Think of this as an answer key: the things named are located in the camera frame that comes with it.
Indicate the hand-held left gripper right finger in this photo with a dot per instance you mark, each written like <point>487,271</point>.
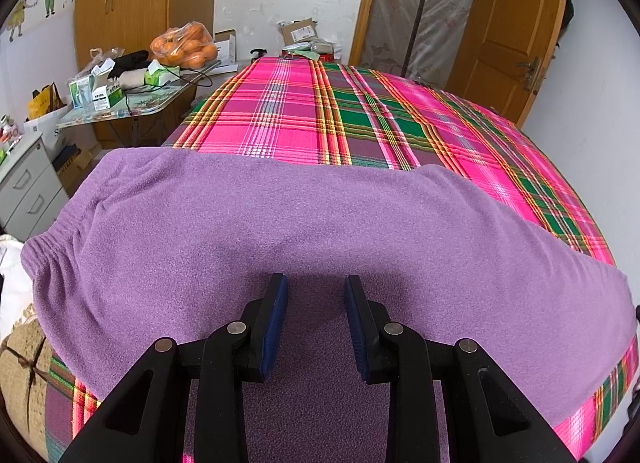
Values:
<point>357,328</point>

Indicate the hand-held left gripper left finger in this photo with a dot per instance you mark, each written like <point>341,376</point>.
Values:
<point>275,328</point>

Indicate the purple fleece pants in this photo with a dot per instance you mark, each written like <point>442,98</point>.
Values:
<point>300,223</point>

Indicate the pink green plaid bed sheet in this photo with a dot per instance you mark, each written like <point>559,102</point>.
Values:
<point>300,108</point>

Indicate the woven straw bag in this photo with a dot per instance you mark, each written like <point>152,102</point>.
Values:
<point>25,368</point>

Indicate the brown box under table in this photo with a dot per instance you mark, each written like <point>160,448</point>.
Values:
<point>75,165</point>

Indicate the glass-top folding table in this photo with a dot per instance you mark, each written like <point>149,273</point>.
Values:
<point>150,98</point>

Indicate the white cloth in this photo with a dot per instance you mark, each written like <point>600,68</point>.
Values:
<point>12,293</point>

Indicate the green tissue packet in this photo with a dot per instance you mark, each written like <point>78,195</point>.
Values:
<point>160,74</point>

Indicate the grey drawer cabinet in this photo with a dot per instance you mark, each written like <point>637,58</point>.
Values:
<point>30,193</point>

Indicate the grey parcel bag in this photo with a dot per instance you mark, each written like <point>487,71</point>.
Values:
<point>322,49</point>

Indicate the small white box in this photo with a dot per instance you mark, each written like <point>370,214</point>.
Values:
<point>225,48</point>

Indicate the beige cloth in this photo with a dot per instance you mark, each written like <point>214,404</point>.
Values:
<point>134,80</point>

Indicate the white green medicine box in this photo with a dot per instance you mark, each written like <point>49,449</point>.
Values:
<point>107,97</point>
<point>81,93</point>

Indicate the bag of oranges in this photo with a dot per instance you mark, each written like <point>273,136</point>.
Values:
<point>185,45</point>

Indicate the brown cardboard box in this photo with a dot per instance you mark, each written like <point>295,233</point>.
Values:
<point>298,31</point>

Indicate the black cloth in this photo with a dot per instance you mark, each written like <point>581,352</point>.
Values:
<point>127,63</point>

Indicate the clear plastic bag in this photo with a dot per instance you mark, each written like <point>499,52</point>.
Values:
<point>102,59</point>

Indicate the yellow bag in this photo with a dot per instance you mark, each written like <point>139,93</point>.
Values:
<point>45,103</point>

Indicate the plastic-covered fabric wardrobe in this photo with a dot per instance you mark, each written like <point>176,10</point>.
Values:
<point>425,8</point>

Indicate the wooden door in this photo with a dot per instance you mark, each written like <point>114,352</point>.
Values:
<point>505,18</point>

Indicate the wooden door frame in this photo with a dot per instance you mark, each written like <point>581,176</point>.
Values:
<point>365,3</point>

